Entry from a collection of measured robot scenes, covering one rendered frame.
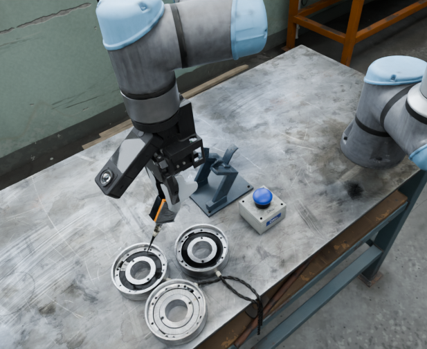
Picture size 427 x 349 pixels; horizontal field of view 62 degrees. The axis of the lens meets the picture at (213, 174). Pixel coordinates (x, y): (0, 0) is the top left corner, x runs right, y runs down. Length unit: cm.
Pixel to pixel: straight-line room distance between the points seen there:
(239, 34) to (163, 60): 9
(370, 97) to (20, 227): 81
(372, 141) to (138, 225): 56
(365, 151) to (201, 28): 56
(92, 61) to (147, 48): 180
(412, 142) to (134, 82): 51
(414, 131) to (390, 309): 103
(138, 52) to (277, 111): 66
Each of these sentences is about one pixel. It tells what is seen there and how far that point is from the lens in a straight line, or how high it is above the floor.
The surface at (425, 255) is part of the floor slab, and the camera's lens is 182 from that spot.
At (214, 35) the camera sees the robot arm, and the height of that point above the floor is 124.
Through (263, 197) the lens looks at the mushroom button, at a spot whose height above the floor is 87.
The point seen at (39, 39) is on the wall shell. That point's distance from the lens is 211.
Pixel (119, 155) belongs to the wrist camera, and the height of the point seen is 108.
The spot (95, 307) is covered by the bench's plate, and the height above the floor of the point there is 80.
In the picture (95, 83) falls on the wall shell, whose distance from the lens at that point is 228.
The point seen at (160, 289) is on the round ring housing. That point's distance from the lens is 68.
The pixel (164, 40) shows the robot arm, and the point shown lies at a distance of 43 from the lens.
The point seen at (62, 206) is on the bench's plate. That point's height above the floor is 80.
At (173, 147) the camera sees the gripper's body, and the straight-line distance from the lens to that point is 54.
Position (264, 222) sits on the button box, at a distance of 72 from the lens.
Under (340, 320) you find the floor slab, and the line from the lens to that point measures 157.
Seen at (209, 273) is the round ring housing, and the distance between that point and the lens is 68.
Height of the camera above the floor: 143
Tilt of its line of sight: 47 degrees down
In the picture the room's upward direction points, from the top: 7 degrees counter-clockwise
